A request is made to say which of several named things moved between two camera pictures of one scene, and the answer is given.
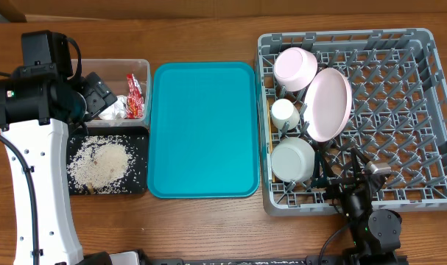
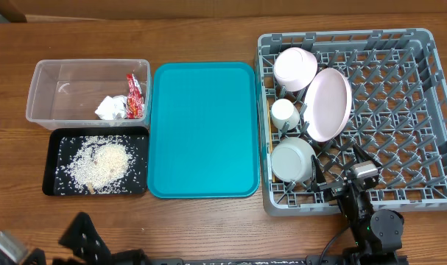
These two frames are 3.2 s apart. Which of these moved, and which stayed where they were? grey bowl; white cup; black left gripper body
Moved: black left gripper body
Stayed: grey bowl; white cup
